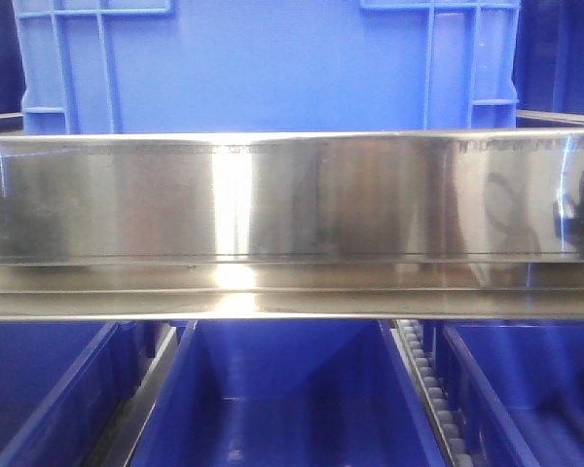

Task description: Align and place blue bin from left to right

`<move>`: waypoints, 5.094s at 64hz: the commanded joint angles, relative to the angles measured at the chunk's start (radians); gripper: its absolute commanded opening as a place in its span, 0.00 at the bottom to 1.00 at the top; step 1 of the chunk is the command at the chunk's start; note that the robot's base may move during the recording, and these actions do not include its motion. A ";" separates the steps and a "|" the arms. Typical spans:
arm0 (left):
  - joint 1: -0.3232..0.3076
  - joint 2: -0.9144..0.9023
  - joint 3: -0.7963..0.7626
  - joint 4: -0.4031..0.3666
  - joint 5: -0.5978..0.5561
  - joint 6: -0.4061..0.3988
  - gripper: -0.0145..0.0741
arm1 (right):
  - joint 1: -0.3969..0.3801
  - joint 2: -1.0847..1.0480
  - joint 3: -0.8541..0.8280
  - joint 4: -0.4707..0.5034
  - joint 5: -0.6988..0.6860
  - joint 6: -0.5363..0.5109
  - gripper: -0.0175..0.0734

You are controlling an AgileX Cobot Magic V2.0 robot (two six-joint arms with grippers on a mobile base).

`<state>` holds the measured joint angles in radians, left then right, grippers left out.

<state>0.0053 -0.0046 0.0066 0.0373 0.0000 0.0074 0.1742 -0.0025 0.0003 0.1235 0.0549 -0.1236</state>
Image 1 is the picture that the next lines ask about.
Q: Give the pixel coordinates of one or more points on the stainless steel shelf rack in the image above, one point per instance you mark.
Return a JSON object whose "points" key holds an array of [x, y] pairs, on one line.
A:
{"points": [[438, 226]]}

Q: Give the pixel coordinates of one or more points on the blue bin lower middle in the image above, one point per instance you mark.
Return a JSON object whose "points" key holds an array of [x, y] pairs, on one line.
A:
{"points": [[287, 392]]}

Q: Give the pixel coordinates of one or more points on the light blue upper crate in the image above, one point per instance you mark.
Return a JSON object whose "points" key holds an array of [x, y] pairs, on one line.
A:
{"points": [[228, 66]]}

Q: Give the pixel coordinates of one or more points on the blue bin lower right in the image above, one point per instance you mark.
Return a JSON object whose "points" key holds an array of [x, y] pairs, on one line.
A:
{"points": [[516, 392]]}

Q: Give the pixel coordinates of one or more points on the blue bin lower left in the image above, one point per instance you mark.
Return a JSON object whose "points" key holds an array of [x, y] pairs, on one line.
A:
{"points": [[61, 383]]}

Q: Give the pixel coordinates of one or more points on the dark blue upper right bin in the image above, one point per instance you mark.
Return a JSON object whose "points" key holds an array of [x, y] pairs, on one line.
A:
{"points": [[549, 58]]}

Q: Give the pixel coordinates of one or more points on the dark blue bin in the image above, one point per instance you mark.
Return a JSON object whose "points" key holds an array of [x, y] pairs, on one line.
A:
{"points": [[549, 58], [11, 73]]}

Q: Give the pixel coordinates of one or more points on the dark blue upper left bin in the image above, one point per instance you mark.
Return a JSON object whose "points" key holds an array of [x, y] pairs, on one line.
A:
{"points": [[11, 73]]}

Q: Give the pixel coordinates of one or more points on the roller track rail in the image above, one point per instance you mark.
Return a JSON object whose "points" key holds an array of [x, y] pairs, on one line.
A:
{"points": [[407, 335]]}

